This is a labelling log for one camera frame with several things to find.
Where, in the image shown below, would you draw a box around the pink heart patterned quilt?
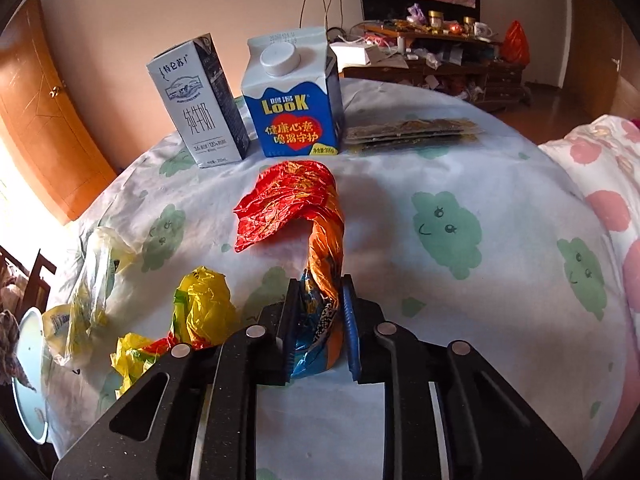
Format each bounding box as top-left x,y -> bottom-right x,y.
539,115 -> 639,328

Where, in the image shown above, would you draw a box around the wooden door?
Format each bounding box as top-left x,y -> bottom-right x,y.
1,0 -> 116,224

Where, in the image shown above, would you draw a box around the white box on cabinet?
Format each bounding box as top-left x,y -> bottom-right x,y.
330,42 -> 388,73

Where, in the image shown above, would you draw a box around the blue white Look carton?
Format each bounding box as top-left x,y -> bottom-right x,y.
241,26 -> 345,157

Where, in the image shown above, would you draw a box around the wooden chair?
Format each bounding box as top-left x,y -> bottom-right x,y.
1,247 -> 56,321

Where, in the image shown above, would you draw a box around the clear yellow printed plastic bag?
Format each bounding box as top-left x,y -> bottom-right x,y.
42,226 -> 137,370

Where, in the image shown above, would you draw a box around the red orange snack wrapper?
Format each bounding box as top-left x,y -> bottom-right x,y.
233,159 -> 345,378

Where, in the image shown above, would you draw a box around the red plastic bag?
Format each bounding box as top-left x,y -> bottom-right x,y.
500,21 -> 530,67

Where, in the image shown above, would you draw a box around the light green trash bin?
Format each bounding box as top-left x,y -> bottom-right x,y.
12,307 -> 49,444

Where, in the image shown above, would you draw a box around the wooden TV cabinet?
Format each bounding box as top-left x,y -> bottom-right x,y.
340,20 -> 530,112

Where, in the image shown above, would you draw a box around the white blue milk carton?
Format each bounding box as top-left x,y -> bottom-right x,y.
146,34 -> 250,168

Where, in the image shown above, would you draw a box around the yellow plastic wrapper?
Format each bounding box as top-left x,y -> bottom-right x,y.
111,266 -> 241,399

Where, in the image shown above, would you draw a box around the flat brown sachet packets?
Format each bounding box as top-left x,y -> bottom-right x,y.
343,118 -> 485,152

